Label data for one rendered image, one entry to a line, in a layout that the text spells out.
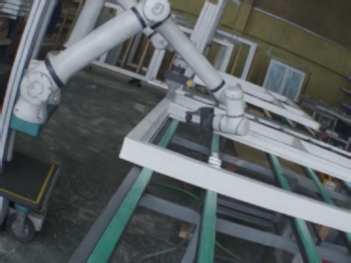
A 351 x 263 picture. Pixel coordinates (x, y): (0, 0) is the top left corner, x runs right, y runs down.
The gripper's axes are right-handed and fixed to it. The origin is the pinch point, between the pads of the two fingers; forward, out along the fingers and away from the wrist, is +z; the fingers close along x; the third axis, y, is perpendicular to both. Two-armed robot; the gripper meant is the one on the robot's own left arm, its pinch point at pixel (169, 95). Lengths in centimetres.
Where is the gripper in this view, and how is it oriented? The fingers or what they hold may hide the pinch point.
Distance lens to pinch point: 262.8
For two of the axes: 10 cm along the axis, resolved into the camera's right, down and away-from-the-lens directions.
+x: -9.4, -3.4, 0.2
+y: 0.8, -1.7, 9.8
